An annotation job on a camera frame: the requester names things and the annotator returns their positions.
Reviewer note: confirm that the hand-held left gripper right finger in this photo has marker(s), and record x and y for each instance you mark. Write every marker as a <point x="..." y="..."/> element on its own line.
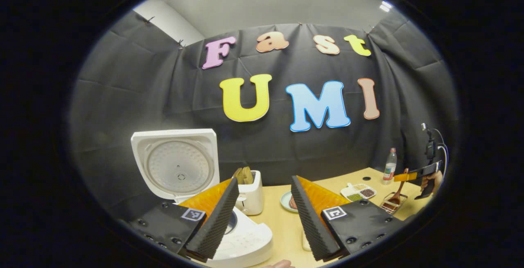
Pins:
<point x="311" y="219"/>

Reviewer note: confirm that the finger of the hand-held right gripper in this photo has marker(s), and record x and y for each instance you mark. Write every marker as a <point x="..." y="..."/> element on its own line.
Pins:
<point x="405" y="176"/>

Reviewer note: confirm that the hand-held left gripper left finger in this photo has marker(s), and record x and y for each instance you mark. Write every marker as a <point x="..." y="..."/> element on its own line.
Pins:
<point x="217" y="223"/>

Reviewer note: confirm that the glass tray of white rice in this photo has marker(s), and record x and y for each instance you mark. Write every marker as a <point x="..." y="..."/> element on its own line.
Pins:
<point x="306" y="241"/>

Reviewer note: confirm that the brown wooden spoon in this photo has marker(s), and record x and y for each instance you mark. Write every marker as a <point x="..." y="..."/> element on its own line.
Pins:
<point x="396" y="198"/>

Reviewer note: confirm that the white rice cooker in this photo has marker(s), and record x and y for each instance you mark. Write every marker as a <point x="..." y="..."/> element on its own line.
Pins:
<point x="180" y="165"/>

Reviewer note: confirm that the clear plastic water bottle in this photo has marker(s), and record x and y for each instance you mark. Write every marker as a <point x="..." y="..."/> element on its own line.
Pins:
<point x="389" y="170"/>

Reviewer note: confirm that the brown meat slice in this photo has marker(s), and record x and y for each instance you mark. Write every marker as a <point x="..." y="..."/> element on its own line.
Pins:
<point x="293" y="203"/>

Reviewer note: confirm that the pale green plate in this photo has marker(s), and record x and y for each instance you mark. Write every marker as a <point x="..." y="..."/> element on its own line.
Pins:
<point x="284" y="202"/>

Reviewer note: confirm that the white toaster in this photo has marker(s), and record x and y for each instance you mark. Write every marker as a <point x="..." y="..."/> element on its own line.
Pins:
<point x="254" y="196"/>

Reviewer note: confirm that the white divided bean dish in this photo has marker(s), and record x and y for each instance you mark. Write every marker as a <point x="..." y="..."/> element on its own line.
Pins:
<point x="358" y="192"/>

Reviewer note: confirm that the brown bread slice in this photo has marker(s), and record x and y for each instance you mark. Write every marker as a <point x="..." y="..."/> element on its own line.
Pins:
<point x="239" y="176"/>
<point x="248" y="175"/>

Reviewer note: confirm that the small ceiling light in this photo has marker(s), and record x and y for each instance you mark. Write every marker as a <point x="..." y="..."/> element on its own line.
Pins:
<point x="385" y="6"/>

